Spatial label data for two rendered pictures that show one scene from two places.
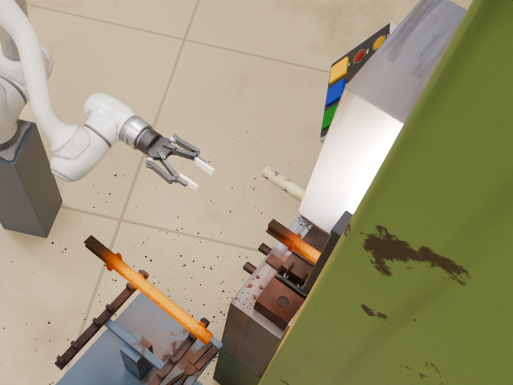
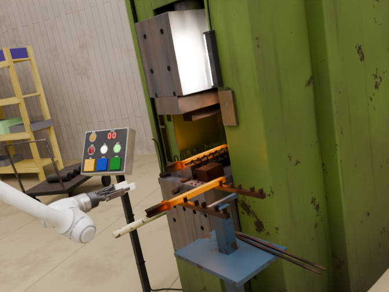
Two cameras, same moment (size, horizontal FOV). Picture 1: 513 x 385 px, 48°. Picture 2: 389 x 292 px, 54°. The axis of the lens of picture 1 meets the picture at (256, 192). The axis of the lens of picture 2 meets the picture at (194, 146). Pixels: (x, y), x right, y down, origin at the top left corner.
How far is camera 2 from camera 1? 1.82 m
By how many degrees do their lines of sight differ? 65
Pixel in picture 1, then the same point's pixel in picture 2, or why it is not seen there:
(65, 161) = (84, 219)
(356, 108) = (173, 16)
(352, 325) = not seen: outside the picture
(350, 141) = (179, 32)
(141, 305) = (187, 253)
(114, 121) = (70, 200)
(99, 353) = (215, 265)
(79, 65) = not seen: outside the picture
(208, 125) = not seen: outside the picture
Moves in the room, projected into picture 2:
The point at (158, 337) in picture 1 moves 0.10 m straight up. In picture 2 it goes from (210, 245) to (206, 225)
